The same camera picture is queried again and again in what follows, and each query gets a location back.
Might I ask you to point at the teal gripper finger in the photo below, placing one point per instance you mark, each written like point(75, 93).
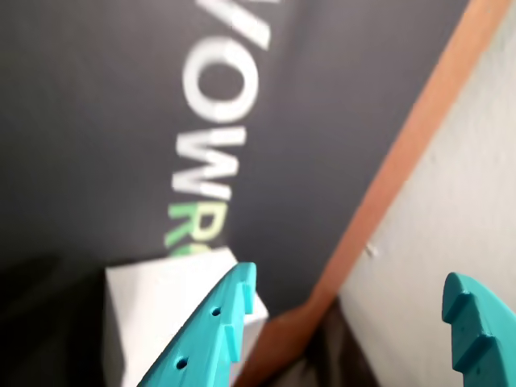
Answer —
point(209, 338)
point(488, 342)

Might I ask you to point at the white open cardboard box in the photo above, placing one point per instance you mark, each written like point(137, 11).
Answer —
point(153, 322)

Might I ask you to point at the black mat with WOWROBO print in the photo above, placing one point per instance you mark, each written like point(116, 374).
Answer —
point(101, 121)

